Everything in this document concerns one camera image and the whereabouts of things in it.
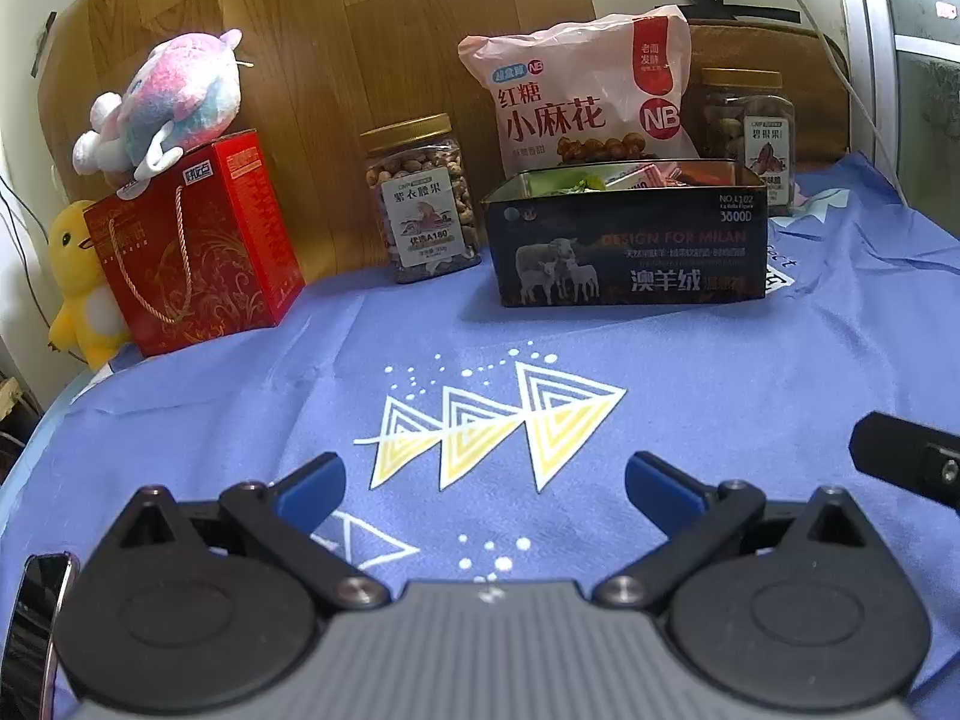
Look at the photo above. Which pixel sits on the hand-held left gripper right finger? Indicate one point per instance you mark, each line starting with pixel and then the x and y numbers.
pixel 660 487

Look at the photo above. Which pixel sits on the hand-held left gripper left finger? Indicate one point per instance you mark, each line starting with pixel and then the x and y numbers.
pixel 311 493

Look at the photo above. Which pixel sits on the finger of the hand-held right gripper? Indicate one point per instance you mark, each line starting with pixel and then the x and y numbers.
pixel 900 451

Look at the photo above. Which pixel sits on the black tin box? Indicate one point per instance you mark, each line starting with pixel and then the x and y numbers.
pixel 622 255

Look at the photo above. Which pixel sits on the small pink snack packet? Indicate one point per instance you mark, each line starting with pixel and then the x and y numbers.
pixel 637 176

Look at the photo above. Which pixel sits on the green snack packet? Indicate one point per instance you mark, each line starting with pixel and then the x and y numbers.
pixel 574 186

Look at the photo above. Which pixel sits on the red-topped clear nut packet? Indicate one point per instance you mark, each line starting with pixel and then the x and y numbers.
pixel 694 174

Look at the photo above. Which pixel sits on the blue printed cloth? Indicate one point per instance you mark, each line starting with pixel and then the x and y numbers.
pixel 465 345

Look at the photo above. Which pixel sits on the red gift box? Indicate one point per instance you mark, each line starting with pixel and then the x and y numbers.
pixel 202 255

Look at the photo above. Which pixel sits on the black smartphone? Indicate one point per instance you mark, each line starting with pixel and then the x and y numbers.
pixel 34 615

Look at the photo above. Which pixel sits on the yellow duck plush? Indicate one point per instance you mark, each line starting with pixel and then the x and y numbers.
pixel 75 292

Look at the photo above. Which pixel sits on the clear nut jar gold lid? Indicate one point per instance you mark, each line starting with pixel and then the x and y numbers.
pixel 420 202

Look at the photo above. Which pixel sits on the dark nut jar gold lid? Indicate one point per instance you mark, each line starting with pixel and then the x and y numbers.
pixel 750 127

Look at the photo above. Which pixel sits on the brown padded board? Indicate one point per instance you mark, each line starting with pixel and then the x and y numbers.
pixel 817 90

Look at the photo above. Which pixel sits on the large pink snack bag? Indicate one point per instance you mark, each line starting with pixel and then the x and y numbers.
pixel 570 90

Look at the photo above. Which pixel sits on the pink and blue plush toy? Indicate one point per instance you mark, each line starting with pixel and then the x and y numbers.
pixel 180 97

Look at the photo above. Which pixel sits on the white window frame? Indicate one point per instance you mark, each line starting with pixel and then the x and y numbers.
pixel 870 52

